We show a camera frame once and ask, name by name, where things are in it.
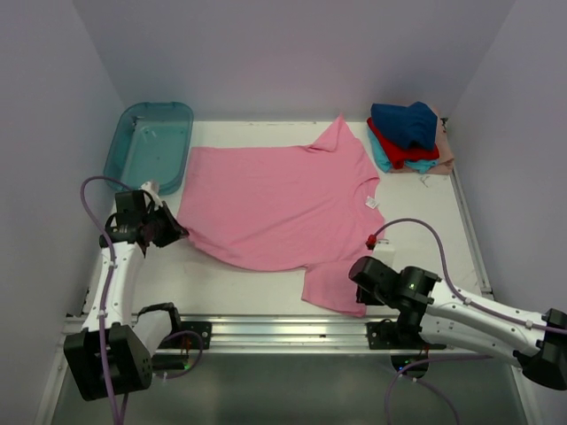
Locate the dark blue folded t-shirt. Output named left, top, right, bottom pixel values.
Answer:
left=370, top=102, right=438, bottom=151

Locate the beige folded t-shirt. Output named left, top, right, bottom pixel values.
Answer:
left=427, top=105, right=454, bottom=175

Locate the red folded t-shirt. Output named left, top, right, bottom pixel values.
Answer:
left=367, top=118, right=439, bottom=169

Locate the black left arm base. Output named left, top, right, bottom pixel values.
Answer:
left=159, top=321, right=213, bottom=351

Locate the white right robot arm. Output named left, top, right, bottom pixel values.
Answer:
left=348, top=257, right=566, bottom=390

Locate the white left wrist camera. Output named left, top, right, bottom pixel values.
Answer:
left=139, top=180, right=159, bottom=197

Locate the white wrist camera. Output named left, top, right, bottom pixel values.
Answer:
left=366, top=234, right=395, bottom=267
left=139, top=180, right=159, bottom=197

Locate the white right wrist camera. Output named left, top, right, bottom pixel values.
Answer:
left=366, top=234, right=395, bottom=267

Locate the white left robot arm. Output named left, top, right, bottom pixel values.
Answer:
left=64, top=184, right=188, bottom=401

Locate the aluminium mounting rail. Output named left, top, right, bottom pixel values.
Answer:
left=181, top=314, right=394, bottom=354

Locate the light blue folded t-shirt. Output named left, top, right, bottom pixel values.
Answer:
left=367, top=128, right=438, bottom=174

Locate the pink t-shirt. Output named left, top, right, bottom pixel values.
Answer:
left=177, top=117, right=384, bottom=317

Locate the teal plastic bin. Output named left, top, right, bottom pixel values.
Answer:
left=103, top=102, right=194, bottom=195

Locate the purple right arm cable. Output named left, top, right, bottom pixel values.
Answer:
left=363, top=216, right=567, bottom=425

